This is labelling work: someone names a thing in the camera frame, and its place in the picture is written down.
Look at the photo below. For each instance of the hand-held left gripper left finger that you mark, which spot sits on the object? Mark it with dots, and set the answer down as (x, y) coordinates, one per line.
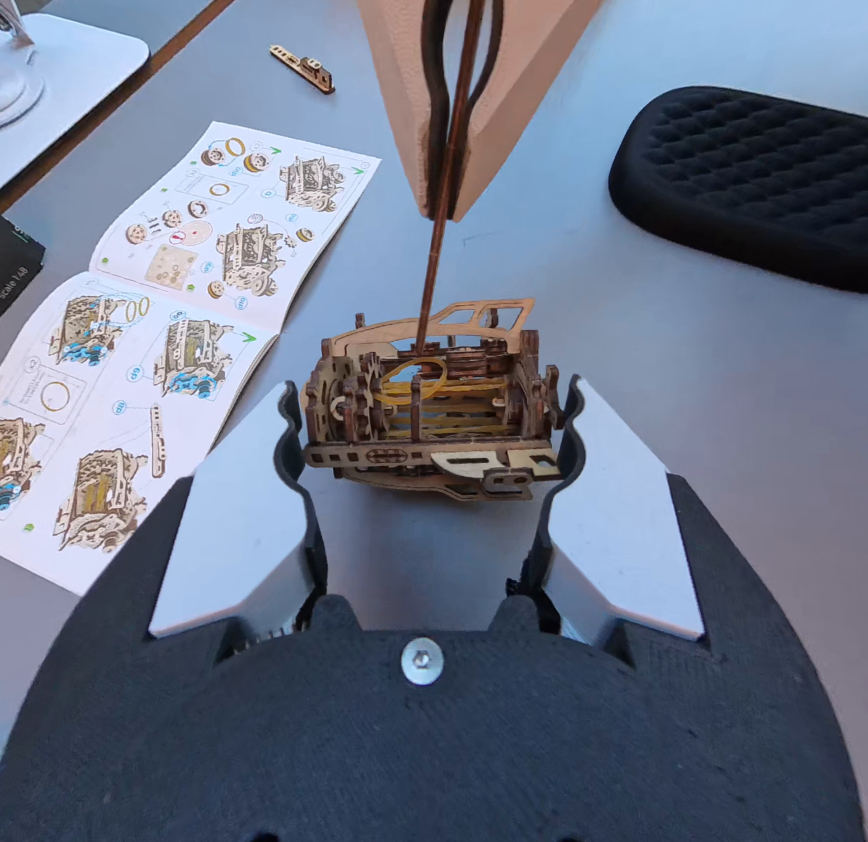
(230, 537)

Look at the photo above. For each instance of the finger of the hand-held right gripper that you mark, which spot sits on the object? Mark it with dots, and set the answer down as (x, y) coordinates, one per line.
(536, 55)
(393, 75)

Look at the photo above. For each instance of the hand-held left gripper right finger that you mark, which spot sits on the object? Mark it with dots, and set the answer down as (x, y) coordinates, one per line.
(624, 537)

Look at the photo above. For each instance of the wooden mechanical model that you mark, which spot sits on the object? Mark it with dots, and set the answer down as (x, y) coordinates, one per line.
(407, 448)

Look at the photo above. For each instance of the thin wooden model part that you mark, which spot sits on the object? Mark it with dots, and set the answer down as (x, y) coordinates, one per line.
(431, 279)

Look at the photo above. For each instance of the small wooden model part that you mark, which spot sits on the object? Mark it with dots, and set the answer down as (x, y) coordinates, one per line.
(305, 69)

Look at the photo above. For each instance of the black model kit box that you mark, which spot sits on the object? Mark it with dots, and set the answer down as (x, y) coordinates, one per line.
(17, 265)

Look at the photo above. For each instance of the assembly instruction booklet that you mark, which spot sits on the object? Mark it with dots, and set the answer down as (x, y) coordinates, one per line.
(203, 197)

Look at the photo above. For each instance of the black padded wrist rest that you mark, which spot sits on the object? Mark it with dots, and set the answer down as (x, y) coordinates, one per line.
(746, 177)

